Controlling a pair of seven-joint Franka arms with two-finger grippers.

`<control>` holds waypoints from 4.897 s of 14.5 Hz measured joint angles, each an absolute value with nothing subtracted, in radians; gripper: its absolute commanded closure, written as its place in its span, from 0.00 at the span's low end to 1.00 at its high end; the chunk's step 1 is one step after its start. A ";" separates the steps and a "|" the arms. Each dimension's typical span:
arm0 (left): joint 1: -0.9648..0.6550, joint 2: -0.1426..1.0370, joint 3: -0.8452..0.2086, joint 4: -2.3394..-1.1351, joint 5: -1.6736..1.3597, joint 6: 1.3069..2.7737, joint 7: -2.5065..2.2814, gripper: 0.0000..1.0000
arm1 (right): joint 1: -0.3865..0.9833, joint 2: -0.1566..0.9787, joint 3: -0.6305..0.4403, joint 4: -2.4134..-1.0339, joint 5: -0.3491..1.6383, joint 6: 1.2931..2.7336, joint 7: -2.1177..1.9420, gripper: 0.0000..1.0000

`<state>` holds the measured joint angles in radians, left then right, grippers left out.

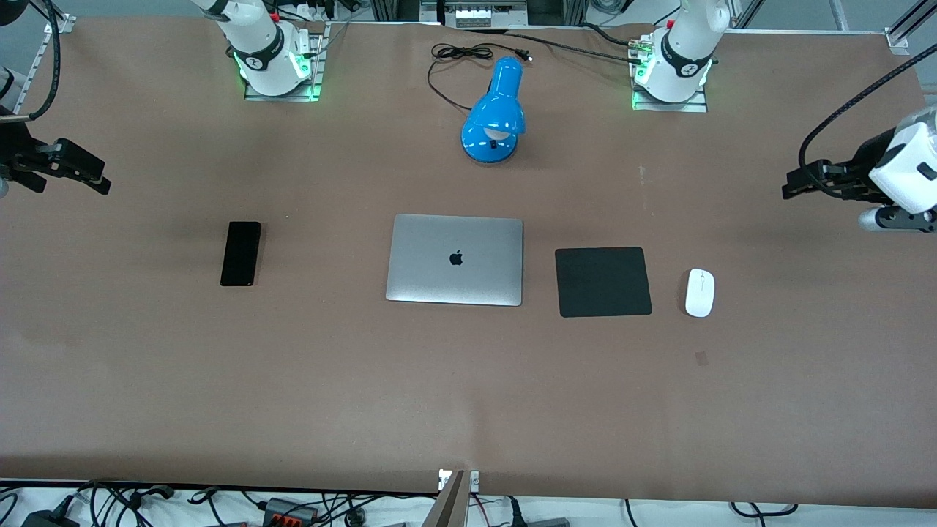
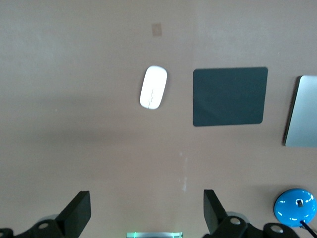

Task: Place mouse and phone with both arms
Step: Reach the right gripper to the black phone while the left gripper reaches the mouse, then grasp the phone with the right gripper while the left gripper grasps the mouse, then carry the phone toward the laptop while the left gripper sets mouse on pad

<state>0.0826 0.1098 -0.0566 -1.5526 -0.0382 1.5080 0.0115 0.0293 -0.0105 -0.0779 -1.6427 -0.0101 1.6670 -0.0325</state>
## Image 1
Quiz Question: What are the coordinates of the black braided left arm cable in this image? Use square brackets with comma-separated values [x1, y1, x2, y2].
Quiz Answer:
[798, 45, 937, 197]

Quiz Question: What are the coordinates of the black smartphone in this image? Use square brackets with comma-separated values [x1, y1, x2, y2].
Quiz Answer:
[220, 220, 263, 288]

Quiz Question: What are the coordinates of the aluminium frame rail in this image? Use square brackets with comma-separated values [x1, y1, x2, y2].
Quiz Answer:
[887, 0, 937, 46]
[7, 29, 53, 118]

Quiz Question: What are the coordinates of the silver closed laptop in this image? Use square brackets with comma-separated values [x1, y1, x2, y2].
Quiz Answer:
[385, 213, 525, 307]

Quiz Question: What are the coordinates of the grey beam with white bracket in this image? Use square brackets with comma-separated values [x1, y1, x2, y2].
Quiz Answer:
[432, 468, 481, 527]

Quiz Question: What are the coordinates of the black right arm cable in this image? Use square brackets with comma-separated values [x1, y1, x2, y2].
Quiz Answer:
[0, 0, 62, 123]

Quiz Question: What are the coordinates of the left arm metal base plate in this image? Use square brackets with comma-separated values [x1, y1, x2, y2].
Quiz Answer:
[630, 33, 709, 113]

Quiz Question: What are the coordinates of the black mouse pad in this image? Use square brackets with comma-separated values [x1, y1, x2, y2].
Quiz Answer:
[554, 246, 654, 319]

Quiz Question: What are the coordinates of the short black cable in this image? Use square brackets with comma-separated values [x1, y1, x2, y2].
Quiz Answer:
[578, 20, 635, 49]

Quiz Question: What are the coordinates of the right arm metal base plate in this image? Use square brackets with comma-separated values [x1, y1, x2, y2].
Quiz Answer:
[243, 22, 327, 102]

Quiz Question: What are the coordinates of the black power adapter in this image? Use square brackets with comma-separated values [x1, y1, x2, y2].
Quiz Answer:
[20, 508, 81, 527]

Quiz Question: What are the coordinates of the long black braided cable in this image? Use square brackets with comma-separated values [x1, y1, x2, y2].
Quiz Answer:
[458, 28, 649, 67]

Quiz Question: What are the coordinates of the thin black lamp cable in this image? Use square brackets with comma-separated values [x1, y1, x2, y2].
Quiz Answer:
[426, 42, 534, 113]

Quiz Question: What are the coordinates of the white computer mouse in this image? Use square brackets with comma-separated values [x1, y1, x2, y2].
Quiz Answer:
[684, 268, 716, 319]

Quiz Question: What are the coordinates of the blue desk lamp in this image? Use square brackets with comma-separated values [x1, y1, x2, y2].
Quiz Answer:
[460, 56, 527, 165]

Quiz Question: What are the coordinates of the white power strip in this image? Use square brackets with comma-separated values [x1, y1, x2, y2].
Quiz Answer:
[454, 0, 529, 29]

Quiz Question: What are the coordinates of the looped black floor cable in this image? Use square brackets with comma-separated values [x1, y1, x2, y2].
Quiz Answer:
[730, 501, 800, 519]

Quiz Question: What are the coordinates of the black block with orange levers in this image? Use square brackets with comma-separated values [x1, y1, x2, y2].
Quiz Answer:
[262, 497, 321, 526]

